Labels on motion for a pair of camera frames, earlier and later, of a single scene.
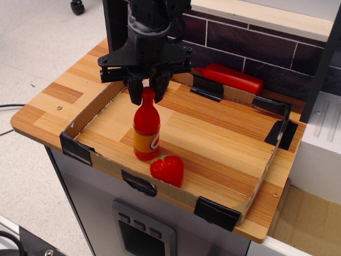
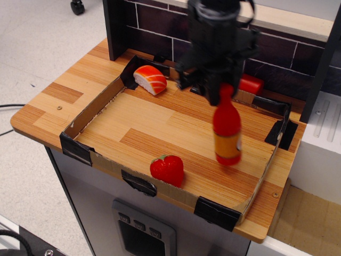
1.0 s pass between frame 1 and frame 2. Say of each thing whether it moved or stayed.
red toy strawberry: stayed
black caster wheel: stayed
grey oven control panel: stayed
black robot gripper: moved
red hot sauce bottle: moved
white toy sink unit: stayed
